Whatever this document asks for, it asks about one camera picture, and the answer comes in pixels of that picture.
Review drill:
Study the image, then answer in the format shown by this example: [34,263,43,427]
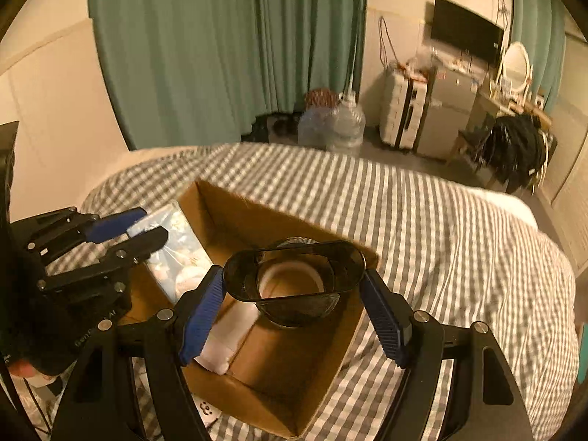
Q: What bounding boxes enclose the pile of dark clothes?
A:
[489,115,552,194]

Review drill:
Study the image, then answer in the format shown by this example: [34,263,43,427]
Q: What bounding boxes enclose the dark shoes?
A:
[241,112,304,143]

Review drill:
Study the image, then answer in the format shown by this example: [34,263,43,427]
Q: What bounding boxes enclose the reddish woven basket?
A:
[304,88,341,108]

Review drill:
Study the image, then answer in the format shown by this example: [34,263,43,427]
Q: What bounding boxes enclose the brown cardboard box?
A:
[124,179,380,439]

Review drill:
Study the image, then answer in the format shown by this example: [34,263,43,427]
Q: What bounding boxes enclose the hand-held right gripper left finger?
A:
[50,264,226,441]

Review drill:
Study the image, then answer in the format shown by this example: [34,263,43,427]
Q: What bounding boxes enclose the wooden desk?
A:
[478,87,552,129]

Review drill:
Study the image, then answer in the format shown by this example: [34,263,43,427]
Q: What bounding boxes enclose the white oval mirror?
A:
[494,41,534,102]

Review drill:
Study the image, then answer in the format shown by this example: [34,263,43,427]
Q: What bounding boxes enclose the black flat screen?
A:
[430,0,505,69]

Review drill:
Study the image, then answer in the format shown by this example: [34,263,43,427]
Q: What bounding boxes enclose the white printed card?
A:
[195,397,219,428]

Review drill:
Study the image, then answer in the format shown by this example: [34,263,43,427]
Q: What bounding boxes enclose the dark transparent cup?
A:
[223,237,367,330]

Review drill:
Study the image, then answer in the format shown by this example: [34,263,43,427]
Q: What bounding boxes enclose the white suitcase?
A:
[379,67,435,150]

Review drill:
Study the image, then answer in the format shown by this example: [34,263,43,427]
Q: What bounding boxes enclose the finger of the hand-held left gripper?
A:
[11,207,148,259]
[39,226,170,293]

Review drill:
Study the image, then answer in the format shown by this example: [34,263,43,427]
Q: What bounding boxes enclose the white tube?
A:
[193,303,260,375]

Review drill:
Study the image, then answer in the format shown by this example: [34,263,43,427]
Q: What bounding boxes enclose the grey mini fridge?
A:
[416,67,483,161]

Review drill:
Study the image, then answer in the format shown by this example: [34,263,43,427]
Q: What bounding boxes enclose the wide teal curtain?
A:
[87,0,368,150]

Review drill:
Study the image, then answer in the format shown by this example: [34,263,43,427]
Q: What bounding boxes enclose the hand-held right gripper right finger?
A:
[358,269,540,441]

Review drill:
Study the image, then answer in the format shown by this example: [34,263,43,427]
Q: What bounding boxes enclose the wall cable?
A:
[379,16,400,62]

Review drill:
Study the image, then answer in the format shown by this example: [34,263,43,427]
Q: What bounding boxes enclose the white tape roll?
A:
[256,261,325,301]

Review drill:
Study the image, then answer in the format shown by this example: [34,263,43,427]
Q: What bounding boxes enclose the grey checked bed sheet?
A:
[80,142,577,441]

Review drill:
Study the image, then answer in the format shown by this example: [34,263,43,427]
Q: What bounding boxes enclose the narrow teal curtain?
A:
[510,0,573,115]

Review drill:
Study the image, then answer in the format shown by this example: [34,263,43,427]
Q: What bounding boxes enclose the clear plastic bag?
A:
[126,202,216,306]

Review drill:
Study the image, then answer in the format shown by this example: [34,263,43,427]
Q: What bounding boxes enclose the clear water jug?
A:
[298,101,341,148]
[326,92,367,154]

